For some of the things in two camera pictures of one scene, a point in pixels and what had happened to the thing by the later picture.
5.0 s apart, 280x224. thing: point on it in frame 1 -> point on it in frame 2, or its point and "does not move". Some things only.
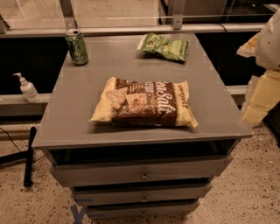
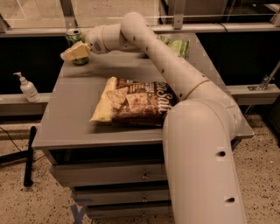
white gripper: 269,46 -> 94,39
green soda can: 77,47 does not move
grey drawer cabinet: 122,172 does not move
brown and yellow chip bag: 132,102 does not move
